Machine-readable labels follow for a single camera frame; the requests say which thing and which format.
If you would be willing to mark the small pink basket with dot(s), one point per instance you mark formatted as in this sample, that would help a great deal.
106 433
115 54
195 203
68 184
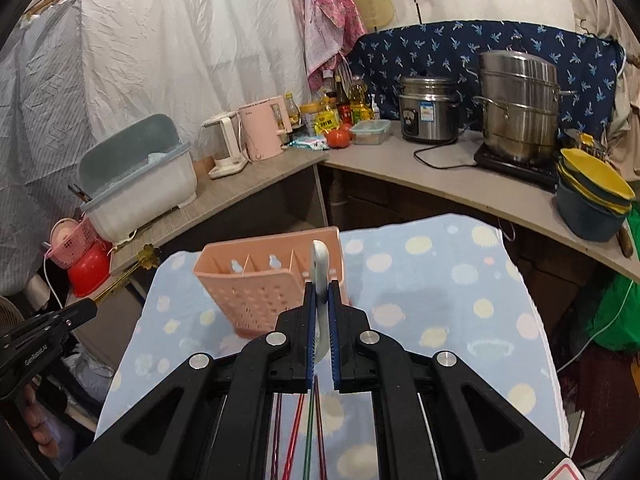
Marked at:
75 247

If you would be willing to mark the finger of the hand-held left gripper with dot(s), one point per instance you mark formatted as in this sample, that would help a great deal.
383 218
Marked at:
75 315

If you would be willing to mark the pink plastic utensil holder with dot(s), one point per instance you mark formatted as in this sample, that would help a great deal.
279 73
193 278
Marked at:
250 300

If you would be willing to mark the grey striped sheet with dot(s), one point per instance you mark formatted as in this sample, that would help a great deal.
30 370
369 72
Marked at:
40 110

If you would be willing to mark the steel rice cooker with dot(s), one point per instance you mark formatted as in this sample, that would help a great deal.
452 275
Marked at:
430 115

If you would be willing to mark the clear food container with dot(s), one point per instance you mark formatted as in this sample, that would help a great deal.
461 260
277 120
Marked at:
370 132

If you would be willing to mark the red tomato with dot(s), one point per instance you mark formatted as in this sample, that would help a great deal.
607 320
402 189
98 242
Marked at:
339 137

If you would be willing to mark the person's left hand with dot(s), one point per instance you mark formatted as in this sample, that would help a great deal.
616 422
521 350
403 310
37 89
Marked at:
37 420

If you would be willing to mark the white sheet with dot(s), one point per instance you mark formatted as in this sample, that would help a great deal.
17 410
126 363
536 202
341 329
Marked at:
175 35

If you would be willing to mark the white spoon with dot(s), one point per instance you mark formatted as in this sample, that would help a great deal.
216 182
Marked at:
320 270

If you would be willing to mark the blue snack packet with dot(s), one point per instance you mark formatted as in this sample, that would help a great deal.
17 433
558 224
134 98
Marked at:
310 142

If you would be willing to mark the red plastic bowl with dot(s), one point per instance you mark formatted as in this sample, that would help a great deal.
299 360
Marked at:
87 272

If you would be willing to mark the steel steamer pot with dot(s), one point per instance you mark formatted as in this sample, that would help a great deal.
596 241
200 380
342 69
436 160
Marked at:
520 120

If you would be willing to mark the blue floral cloth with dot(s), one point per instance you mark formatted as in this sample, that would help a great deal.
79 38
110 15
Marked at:
425 45

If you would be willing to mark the green chopstick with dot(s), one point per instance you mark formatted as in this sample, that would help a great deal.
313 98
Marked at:
308 435

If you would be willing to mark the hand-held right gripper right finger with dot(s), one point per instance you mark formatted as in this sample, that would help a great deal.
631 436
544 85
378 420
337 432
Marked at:
334 340

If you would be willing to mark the stack of yellow grey bowls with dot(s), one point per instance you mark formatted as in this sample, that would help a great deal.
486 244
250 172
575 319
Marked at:
595 175

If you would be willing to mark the beige hanging cloth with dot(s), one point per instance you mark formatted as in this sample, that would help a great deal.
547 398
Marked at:
600 10

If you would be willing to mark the pink floral cloth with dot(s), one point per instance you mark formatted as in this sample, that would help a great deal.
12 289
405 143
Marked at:
325 10

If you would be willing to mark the blue dotted blanket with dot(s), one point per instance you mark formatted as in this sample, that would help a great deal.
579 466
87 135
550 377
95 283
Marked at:
425 300

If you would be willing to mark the green bag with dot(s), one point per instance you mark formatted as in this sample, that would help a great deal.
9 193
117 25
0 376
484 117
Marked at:
615 310

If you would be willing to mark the red chopstick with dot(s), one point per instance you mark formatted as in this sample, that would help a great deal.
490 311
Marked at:
292 440

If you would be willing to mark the white electric fan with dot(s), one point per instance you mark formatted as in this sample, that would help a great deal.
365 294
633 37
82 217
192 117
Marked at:
10 315

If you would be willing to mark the pink electric kettle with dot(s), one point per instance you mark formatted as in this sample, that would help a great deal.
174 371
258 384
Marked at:
260 130

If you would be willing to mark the black induction cooktop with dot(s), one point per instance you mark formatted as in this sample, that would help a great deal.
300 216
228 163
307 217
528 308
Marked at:
525 170

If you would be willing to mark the dark blue basin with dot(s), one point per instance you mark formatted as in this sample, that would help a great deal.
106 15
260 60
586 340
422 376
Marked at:
585 222

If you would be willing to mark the white dish drainer box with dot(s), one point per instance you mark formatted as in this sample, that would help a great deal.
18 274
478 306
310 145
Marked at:
150 195

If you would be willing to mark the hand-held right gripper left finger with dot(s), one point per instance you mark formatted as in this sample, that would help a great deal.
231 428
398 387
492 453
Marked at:
310 330

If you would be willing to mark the white electric kettle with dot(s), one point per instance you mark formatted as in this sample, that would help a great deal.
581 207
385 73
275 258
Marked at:
227 145

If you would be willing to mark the cluster of condiment bottles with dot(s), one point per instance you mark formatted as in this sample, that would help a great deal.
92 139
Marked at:
315 117

